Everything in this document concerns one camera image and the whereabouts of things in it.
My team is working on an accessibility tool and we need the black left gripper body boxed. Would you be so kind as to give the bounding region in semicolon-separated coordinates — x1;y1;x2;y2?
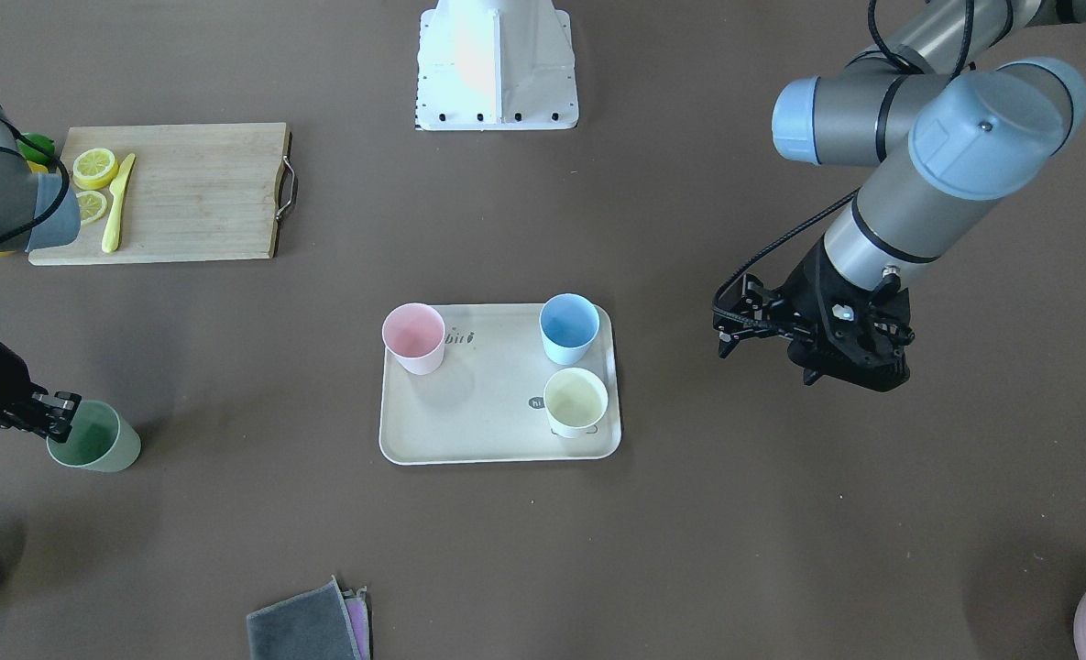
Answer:
778;242;915;392

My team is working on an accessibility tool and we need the green cup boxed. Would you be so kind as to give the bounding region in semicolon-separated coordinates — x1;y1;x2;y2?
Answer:
47;399;143;473

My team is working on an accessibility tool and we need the blue cup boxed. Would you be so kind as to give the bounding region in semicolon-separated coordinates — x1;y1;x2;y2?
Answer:
538;292;601;365

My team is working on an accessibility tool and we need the cream white cup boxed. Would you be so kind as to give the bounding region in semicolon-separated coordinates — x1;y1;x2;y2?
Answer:
543;368;609;437

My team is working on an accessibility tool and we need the pink cup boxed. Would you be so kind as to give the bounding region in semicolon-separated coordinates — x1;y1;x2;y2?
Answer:
380;303;445;376

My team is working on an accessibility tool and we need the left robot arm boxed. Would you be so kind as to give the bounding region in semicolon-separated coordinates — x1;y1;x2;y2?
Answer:
714;1;1086;392

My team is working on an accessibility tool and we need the beige rabbit tray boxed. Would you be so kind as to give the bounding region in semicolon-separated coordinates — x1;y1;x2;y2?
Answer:
378;303;622;465

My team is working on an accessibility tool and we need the yellow plastic knife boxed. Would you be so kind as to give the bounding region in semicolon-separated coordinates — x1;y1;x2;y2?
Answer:
100;153;137;254

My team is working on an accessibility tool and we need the lower lemon slice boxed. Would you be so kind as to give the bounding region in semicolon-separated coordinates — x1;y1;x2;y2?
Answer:
76;191;110;226

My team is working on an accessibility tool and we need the lemon slice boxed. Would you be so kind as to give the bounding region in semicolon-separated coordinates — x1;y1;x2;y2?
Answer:
76;191;110;226
71;148;119;192

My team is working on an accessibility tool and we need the green lime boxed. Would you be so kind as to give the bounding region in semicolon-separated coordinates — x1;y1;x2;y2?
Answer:
16;131;56;167

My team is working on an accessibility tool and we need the upper lemon slice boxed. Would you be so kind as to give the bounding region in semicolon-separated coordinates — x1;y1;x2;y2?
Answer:
71;148;119;192

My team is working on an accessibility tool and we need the wooden cutting board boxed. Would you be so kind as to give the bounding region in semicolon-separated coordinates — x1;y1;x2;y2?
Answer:
28;122;294;266

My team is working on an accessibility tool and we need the grey cloth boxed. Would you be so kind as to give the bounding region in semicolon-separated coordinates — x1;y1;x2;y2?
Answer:
247;579;369;659

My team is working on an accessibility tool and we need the purple cloth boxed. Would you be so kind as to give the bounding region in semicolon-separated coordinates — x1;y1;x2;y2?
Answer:
343;588;372;660

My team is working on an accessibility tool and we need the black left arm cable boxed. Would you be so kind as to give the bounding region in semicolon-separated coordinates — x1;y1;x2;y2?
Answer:
714;0;976;317

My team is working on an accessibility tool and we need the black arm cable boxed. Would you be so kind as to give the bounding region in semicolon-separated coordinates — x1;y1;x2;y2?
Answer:
0;115;71;262
714;0;976;317

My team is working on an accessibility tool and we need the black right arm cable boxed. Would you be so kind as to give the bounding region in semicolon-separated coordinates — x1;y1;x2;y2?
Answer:
0;115;71;262

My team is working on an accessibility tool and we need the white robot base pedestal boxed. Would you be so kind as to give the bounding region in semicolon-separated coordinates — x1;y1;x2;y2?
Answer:
414;1;580;131

